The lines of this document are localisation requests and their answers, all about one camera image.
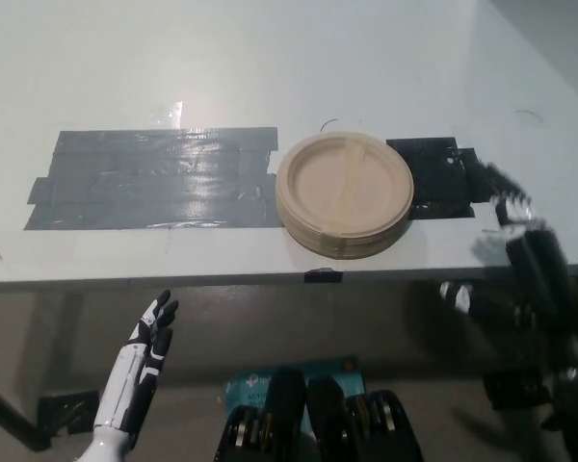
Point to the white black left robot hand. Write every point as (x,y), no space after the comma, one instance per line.
(127,380)

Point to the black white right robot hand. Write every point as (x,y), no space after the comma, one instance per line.
(539,269)

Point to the round wooden tray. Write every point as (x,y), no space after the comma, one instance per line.
(342,192)

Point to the teal printed robot module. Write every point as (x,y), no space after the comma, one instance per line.
(250,385)

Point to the black table leg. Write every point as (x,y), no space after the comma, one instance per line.
(9,416)

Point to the clear tape piece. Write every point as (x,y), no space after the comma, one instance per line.
(166,110)

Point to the grey duct tape patch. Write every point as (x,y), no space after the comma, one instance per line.
(149,178)

